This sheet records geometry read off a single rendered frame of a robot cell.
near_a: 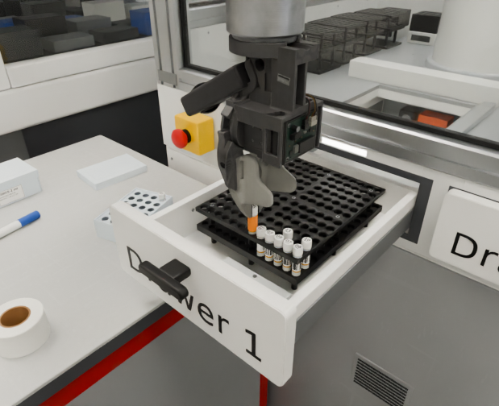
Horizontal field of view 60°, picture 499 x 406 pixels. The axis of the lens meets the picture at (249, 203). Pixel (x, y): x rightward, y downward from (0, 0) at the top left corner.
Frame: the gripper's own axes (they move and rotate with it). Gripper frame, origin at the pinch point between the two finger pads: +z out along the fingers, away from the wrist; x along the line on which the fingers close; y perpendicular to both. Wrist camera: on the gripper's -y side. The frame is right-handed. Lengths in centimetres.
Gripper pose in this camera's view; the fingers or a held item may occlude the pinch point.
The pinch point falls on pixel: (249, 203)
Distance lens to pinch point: 53.7
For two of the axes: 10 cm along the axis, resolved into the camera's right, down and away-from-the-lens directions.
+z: 0.0, 8.5, 5.3
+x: 6.6, -4.0, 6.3
